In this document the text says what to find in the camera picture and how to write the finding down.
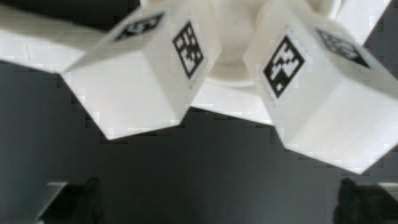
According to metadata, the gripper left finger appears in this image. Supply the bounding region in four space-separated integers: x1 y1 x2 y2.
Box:
38 177 104 224

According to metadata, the white U-shaped fence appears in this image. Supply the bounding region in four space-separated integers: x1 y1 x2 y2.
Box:
0 0 398 126

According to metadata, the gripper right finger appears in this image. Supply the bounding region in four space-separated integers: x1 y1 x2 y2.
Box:
333 178 398 224

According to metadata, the white round stool seat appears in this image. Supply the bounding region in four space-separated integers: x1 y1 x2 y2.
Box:
140 0 351 88

